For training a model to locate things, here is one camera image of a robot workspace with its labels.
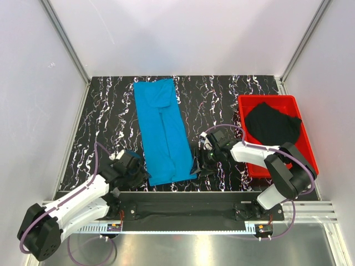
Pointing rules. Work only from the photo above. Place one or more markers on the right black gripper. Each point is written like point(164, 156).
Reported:
point(196, 167)

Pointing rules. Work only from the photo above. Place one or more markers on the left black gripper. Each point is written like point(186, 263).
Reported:
point(142, 175)

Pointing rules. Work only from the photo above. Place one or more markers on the blue t-shirt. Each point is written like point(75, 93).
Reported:
point(166, 148)

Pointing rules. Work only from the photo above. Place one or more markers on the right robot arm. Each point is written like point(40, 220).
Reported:
point(292, 175)

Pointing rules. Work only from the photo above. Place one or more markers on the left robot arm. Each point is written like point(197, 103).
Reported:
point(45, 228)

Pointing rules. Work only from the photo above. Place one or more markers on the black t-shirt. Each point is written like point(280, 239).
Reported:
point(271, 127)

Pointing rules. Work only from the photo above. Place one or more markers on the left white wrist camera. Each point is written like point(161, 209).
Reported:
point(117, 155)

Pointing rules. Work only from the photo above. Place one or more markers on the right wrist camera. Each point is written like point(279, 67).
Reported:
point(206, 145)

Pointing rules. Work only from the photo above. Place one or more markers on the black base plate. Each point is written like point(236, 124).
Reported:
point(178, 203)

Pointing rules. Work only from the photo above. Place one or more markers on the aluminium rail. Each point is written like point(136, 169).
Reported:
point(229, 223)

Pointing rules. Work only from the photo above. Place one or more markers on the left aluminium frame post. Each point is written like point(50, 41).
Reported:
point(58, 27)

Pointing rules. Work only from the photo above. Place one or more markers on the aluminium frame post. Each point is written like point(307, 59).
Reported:
point(58, 27)
point(317, 17)

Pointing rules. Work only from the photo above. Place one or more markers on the right aluminium frame post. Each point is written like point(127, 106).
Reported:
point(317, 17)

